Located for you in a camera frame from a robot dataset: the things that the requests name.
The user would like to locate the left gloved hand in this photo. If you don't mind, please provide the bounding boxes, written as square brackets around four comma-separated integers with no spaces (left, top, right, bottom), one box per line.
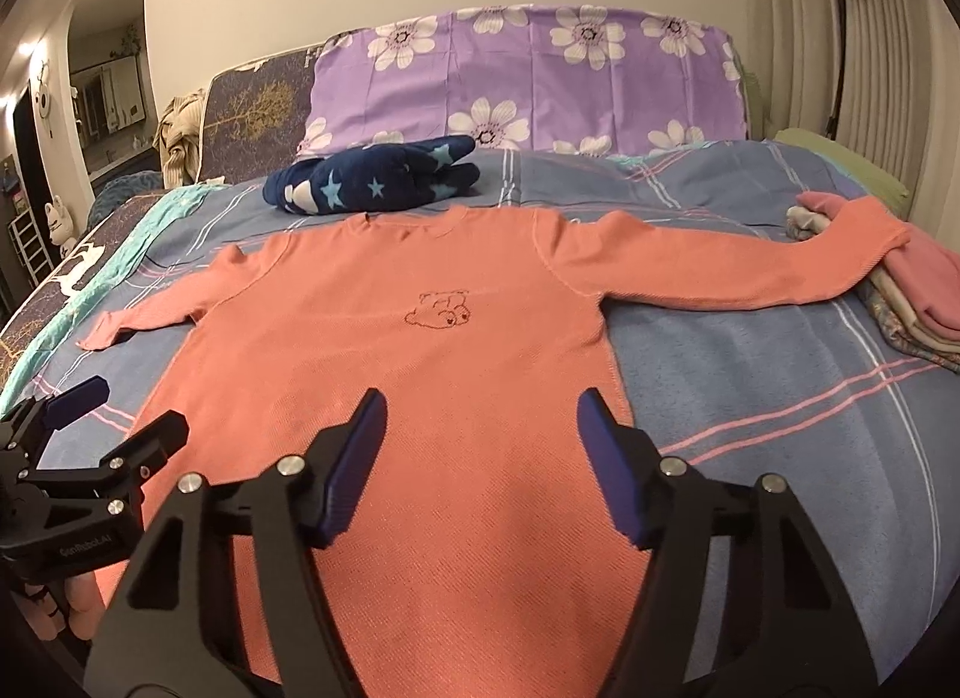
[11,573,106,641]

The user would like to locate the dark tree-print pillow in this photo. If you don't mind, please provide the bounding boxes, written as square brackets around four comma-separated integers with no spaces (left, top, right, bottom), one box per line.
[199,46,320,184]

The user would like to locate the beige crumpled cloth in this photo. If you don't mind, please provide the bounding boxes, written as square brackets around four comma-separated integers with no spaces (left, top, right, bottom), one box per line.
[153,88,206,191]

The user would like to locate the teal patterned quilt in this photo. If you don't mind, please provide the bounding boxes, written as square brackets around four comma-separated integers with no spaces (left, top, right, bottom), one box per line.
[2,176,224,412]

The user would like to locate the white rack shelf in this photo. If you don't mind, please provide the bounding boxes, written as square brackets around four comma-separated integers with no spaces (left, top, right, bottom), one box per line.
[8,209,53,287]

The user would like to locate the navy star plush garment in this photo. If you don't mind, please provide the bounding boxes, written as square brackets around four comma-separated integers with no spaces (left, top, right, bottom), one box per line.
[262,136,480,215]

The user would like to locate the stack of folded clothes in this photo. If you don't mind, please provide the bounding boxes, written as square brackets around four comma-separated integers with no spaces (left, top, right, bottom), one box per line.
[786,205,958,373]

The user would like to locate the white cat figurine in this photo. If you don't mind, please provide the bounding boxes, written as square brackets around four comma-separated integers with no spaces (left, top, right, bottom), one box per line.
[44,196,76,257]

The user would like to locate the pink folded garment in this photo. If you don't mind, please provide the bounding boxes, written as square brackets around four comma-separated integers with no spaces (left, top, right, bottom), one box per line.
[796,189,960,341]

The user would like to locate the salmon long-sleeve shirt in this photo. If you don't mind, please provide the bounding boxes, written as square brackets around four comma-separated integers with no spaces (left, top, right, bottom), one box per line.
[83,199,908,696]

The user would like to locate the green sheet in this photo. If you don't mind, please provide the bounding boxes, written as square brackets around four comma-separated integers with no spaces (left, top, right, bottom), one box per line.
[775,127,911,220]

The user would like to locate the purple floral pillow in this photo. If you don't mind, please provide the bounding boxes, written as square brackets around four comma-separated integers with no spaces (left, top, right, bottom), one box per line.
[296,4,748,158]

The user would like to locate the beige curtain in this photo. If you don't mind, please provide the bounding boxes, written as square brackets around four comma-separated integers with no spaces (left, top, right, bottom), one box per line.
[737,0,958,238]

